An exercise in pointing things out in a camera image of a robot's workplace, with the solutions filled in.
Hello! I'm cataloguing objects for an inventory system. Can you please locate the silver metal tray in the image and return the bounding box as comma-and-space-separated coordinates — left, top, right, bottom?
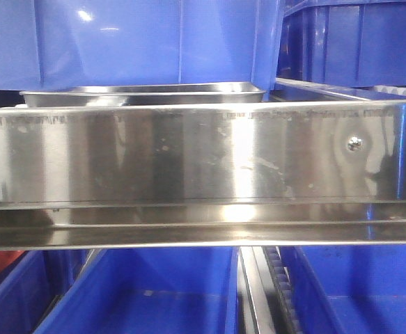
20, 81, 265, 107

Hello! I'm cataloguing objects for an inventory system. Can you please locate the lower blue bin centre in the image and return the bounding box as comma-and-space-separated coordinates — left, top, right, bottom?
36, 247, 237, 333

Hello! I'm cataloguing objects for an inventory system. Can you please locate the blue bin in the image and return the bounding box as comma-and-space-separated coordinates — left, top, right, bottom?
36, 247, 237, 333
0, 250, 88, 333
280, 245, 406, 333

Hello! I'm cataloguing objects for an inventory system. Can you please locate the roller track strip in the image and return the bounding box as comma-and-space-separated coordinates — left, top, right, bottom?
263, 246, 303, 333

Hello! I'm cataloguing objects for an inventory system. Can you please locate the blue plastic crate right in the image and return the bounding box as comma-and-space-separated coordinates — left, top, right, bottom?
277, 1, 406, 87

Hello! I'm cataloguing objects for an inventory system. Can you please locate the lower blue bin right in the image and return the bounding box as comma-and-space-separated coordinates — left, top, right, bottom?
280, 245, 406, 333

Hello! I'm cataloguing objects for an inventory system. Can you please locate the large blue plastic crate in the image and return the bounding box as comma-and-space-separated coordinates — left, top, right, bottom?
0, 1, 283, 90

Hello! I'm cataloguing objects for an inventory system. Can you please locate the lower blue bin left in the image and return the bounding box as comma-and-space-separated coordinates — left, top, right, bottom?
0, 250, 88, 333

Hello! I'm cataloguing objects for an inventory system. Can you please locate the stainless steel shelf front rail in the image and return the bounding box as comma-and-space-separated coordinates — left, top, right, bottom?
0, 100, 406, 250

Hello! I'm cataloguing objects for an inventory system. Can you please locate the silver screw in rail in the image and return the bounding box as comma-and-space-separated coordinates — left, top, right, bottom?
347, 136, 363, 152

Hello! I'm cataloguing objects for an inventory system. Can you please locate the steel side guide rail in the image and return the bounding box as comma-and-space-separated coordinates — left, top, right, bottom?
270, 78, 381, 102

